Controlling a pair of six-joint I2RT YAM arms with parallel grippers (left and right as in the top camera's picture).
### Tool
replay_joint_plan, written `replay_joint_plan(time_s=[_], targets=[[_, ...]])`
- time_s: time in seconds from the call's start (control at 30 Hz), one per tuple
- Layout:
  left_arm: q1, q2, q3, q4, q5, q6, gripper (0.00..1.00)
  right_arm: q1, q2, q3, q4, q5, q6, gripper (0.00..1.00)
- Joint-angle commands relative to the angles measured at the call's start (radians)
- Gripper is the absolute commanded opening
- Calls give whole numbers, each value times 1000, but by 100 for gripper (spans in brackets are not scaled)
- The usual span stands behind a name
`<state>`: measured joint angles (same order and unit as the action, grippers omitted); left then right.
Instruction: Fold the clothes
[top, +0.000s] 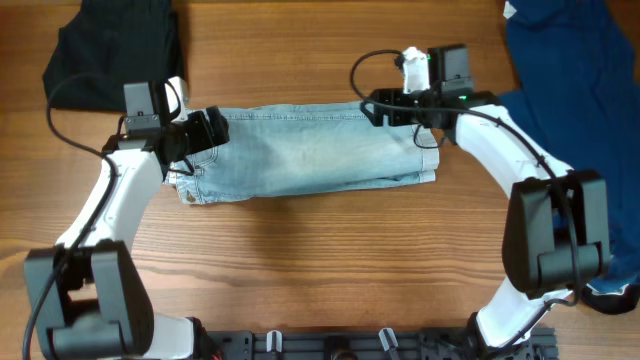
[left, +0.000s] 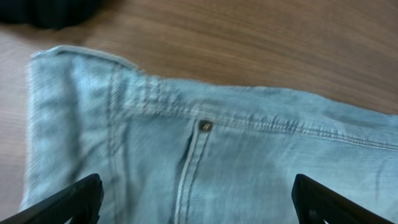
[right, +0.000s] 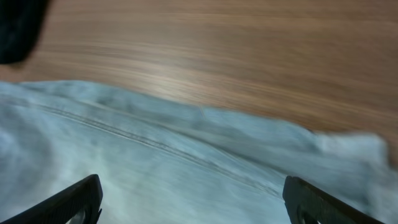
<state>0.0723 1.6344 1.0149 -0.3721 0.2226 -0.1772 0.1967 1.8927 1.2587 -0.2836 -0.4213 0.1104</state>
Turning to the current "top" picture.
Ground light blue denim shorts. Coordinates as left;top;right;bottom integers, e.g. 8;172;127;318
165;102;440;204

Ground dark green folded garment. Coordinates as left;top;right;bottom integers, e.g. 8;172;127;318
43;0;185;112

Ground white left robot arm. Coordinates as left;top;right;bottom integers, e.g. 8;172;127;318
21;108;229;359

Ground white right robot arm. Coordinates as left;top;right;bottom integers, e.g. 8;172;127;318
360;89;610;359

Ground blue shirt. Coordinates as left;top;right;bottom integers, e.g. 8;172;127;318
501;0;639;293

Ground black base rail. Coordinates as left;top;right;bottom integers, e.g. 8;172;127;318
199;327;559;360

